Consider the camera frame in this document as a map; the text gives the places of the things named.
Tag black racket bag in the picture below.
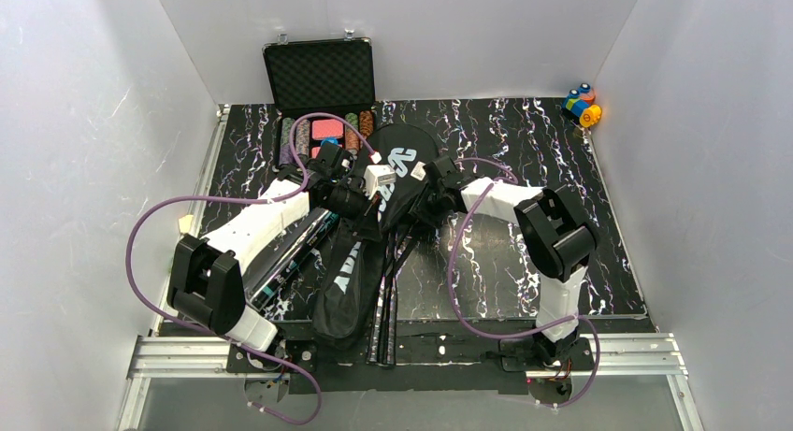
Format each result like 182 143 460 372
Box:
311 123 440 350

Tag black shuttlecock tube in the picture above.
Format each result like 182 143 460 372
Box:
243 208 339 311

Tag badminton racket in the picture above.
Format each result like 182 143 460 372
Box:
367 232 397 366
382 226 415 366

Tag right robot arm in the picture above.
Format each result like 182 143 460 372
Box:
410 156 598 361

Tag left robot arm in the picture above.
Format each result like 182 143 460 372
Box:
166 144 397 352

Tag black poker chip case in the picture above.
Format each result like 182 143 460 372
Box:
262 36 376 171

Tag colourful toy blocks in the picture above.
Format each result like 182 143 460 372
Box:
562 83 602 128

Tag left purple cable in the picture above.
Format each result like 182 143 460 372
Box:
125 112 382 426

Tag purple cable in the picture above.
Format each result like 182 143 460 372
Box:
445 157 602 409
125 112 382 426

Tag beige block on rail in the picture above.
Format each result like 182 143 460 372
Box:
178 214 194 235

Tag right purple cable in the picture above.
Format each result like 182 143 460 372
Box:
445 157 602 409

